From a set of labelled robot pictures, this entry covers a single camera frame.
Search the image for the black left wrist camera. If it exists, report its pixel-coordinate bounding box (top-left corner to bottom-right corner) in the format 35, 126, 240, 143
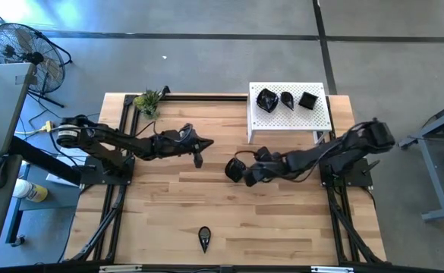
162, 129, 181, 143

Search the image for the black floor fan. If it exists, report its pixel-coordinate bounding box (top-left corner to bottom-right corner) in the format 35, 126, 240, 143
0, 21, 74, 109

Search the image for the light grey panel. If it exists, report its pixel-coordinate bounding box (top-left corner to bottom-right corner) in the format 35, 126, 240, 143
0, 62, 36, 158

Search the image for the black desk support bar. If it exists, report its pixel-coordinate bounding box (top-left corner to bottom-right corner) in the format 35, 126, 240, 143
8, 135, 83, 187

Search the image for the white and yellow bottle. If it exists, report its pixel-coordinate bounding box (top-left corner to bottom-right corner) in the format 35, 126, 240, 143
11, 177, 49, 203

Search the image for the white perforated metal shelf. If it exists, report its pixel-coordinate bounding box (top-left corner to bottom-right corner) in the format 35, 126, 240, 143
247, 81, 333, 146

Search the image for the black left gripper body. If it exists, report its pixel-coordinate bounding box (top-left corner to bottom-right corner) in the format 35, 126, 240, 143
152, 128, 204, 169

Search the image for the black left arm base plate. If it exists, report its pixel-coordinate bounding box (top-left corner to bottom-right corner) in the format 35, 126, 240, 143
79, 155, 136, 187

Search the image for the blue desk leg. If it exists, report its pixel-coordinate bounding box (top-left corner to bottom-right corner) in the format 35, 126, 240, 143
5, 162, 31, 248

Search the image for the green succulent plant in pot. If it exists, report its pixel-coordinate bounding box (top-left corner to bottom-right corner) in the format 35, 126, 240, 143
132, 88, 164, 121

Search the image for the white paper sheet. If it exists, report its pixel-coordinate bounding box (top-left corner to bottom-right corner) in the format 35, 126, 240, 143
46, 149, 90, 187

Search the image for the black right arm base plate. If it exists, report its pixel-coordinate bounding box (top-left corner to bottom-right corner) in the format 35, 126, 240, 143
317, 157, 374, 190

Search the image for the black leaf-shaped mini plate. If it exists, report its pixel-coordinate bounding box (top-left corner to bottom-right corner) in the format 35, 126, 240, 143
224, 157, 247, 184
256, 88, 279, 114

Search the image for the silver metal bracket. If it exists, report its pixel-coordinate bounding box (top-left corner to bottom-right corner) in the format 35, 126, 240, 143
310, 265, 354, 273
99, 265, 143, 272

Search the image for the black teardrop mini plate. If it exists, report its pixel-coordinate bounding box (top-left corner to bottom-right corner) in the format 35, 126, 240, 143
197, 225, 212, 254
280, 91, 295, 111

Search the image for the grey metal table frame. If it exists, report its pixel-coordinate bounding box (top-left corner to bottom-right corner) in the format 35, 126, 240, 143
398, 96, 444, 223

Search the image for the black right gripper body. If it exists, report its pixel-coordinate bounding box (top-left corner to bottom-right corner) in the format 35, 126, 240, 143
243, 146, 288, 187

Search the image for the black square mini plate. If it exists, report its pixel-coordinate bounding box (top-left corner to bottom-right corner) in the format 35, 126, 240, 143
298, 91, 320, 111

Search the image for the black aluminium rig frame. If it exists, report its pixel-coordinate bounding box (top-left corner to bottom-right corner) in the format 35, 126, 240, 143
64, 85, 389, 273

